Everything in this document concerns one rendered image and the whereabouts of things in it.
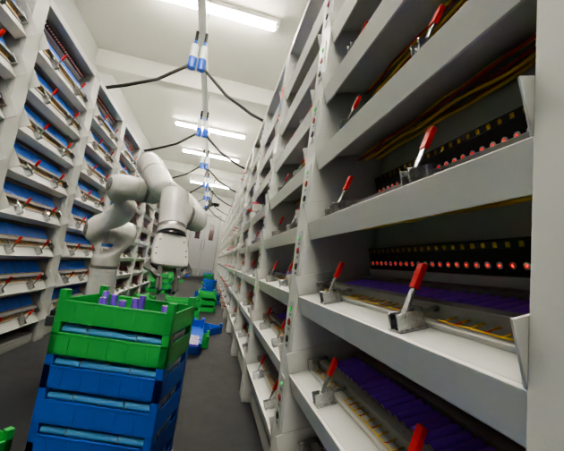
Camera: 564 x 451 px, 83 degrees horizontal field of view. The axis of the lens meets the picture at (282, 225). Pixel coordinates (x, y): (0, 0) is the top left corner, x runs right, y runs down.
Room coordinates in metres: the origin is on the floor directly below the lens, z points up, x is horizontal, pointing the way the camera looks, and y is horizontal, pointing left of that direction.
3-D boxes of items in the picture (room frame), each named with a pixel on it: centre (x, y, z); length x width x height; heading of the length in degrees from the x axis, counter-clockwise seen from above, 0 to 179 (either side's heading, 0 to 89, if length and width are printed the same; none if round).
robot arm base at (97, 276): (1.60, 0.84, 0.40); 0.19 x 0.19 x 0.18
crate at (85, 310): (0.94, 0.39, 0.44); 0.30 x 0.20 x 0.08; 89
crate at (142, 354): (0.94, 0.39, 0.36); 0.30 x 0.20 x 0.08; 89
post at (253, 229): (2.27, 0.13, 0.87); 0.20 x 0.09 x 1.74; 102
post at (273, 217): (1.58, -0.01, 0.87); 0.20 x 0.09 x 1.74; 102
